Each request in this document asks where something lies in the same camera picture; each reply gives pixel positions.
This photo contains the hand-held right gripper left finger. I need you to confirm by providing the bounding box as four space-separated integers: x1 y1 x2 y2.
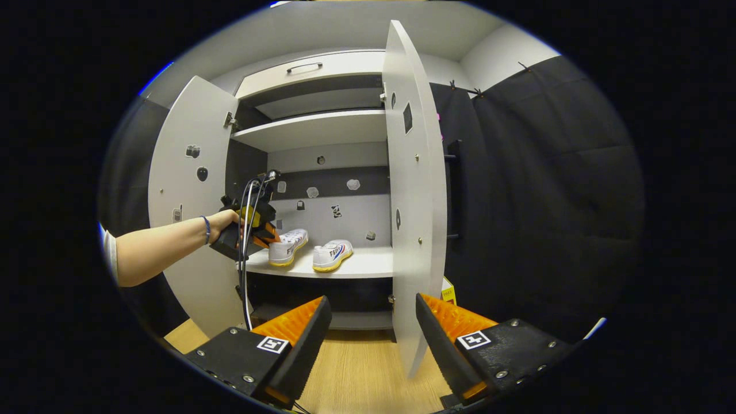
184 296 333 410

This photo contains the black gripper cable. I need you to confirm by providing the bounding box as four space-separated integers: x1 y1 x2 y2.
237 177 271 332

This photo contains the white cabinet door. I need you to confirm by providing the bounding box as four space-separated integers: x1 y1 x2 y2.
148 75 254 339
382 20 448 379

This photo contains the white striped shoe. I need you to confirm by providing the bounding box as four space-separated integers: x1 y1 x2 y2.
312 239 354 273
268 228 309 267

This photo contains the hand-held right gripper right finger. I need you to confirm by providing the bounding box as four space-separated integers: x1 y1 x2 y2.
415 293 576 406

